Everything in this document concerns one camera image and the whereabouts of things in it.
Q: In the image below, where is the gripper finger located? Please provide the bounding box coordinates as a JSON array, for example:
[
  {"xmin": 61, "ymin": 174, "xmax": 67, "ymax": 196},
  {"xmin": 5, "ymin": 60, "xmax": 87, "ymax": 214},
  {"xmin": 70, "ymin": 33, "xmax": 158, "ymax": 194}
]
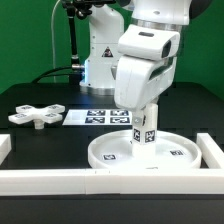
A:
[{"xmin": 132, "ymin": 110, "xmax": 146, "ymax": 127}]

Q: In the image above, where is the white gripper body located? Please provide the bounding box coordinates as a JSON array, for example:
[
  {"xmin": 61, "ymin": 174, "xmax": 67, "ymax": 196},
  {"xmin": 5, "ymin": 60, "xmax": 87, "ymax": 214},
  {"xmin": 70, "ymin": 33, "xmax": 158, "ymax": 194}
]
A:
[{"xmin": 114, "ymin": 56, "xmax": 176, "ymax": 111}]

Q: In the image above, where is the white round table top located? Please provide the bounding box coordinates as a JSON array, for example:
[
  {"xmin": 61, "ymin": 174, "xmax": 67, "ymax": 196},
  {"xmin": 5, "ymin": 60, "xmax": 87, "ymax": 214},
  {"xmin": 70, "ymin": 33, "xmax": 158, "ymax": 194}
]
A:
[{"xmin": 88, "ymin": 130, "xmax": 202, "ymax": 170}]

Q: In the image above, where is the white cross-shaped table base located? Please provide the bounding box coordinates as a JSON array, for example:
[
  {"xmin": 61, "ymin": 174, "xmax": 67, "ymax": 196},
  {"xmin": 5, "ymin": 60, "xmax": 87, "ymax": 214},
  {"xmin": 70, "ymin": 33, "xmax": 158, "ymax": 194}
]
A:
[{"xmin": 8, "ymin": 104, "xmax": 65, "ymax": 130}]

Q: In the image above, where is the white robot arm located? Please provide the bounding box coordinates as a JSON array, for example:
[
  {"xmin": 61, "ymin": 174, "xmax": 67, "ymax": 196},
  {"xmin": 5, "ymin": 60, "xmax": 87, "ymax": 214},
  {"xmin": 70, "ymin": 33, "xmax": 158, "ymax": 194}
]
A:
[{"xmin": 81, "ymin": 0, "xmax": 213, "ymax": 128}]

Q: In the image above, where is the white marker sheet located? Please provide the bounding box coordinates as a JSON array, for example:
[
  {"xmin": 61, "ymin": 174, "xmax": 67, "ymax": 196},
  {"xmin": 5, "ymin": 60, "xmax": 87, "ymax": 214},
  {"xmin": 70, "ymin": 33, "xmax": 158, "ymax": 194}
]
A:
[{"xmin": 63, "ymin": 109, "xmax": 132, "ymax": 126}]

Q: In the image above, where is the white U-shaped fence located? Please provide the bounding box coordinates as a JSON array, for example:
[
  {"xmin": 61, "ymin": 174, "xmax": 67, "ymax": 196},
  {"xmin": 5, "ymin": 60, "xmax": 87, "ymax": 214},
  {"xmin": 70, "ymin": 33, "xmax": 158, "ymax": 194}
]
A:
[{"xmin": 0, "ymin": 133, "xmax": 224, "ymax": 196}]

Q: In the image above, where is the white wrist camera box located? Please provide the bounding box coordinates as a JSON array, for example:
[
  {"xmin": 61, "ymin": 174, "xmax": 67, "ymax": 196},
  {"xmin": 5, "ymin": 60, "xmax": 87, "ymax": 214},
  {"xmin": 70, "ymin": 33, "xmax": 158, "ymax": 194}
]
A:
[{"xmin": 118, "ymin": 25, "xmax": 180, "ymax": 61}]

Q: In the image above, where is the black cable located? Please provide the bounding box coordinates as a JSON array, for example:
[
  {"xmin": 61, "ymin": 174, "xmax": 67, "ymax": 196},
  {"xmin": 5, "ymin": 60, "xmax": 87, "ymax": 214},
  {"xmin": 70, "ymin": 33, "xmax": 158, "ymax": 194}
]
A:
[{"xmin": 30, "ymin": 65, "xmax": 84, "ymax": 84}]

